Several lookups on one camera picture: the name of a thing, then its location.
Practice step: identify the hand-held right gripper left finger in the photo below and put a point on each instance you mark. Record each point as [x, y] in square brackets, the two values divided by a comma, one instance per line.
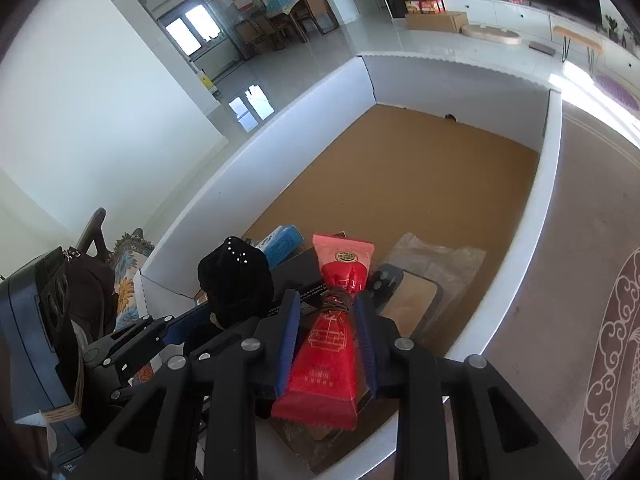
[289, 345]

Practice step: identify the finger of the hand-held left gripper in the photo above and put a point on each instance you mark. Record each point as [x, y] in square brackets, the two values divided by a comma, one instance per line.
[192, 322]

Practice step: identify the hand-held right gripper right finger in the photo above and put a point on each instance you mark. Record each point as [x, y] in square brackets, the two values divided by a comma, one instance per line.
[365, 345]

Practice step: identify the black velvet pouch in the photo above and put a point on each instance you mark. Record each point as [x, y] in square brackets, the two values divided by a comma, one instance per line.
[235, 275]

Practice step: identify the phone case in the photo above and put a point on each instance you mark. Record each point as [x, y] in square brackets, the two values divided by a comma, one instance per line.
[415, 295]

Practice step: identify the blue white carton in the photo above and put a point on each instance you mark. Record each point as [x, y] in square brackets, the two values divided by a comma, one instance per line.
[280, 242]

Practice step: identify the large white cardboard box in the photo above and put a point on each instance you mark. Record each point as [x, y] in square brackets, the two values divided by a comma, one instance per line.
[450, 185]

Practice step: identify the patterned chair cushion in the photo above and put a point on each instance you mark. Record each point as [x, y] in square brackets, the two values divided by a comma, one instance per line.
[130, 275]

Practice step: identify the dark wooden chair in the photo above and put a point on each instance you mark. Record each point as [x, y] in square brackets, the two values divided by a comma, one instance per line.
[95, 232]

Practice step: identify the glass balcony door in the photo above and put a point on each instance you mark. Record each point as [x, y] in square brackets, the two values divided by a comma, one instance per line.
[210, 30]

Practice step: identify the blue cloth dining table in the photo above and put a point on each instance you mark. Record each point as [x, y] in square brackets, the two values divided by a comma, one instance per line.
[282, 5]

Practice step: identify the brown cardboard box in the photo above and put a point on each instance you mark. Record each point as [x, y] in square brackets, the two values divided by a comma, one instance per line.
[435, 21]

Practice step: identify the round beige floor pad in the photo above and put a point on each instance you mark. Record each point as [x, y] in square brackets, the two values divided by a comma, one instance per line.
[491, 35]

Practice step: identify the red orange carton row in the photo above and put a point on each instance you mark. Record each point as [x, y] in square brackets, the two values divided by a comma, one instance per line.
[425, 6]

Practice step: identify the dark flat floor device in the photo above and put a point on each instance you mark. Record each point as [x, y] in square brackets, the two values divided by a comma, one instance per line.
[543, 49]

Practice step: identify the purple round floor mat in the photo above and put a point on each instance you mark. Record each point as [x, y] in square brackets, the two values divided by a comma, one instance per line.
[620, 92]

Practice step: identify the white television cabinet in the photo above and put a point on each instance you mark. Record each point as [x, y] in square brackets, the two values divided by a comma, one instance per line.
[500, 10]

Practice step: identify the wooden bench hairpin legs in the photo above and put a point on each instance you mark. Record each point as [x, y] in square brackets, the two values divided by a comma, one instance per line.
[577, 37]

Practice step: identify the small dark-pot plant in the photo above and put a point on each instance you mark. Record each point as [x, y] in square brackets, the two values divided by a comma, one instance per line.
[612, 27]

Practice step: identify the leafy plant white pot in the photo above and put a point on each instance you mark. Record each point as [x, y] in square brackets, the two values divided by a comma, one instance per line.
[630, 37]

